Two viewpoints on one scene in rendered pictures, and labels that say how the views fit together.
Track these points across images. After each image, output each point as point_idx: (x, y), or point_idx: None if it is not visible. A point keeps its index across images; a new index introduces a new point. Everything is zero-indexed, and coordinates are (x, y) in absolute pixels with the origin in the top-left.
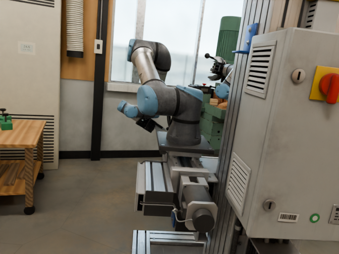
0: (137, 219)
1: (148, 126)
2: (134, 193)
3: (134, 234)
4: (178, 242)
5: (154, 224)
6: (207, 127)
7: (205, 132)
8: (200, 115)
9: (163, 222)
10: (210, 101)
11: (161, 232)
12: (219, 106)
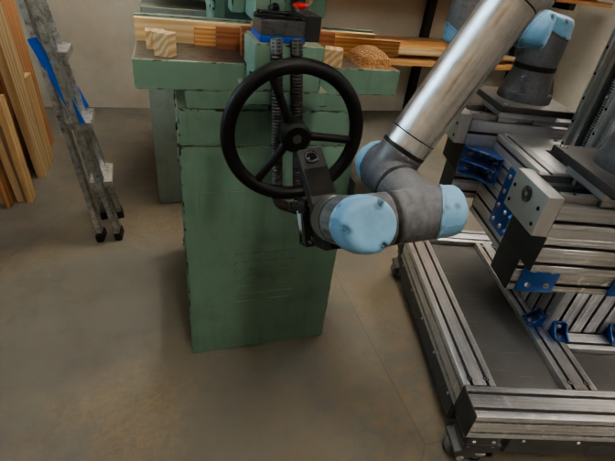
0: (285, 449)
1: None
2: (126, 457)
3: (491, 414)
4: (476, 342)
5: (301, 410)
6: (337, 131)
7: (323, 145)
8: (290, 109)
9: (290, 388)
10: (330, 58)
11: (458, 364)
12: (377, 65)
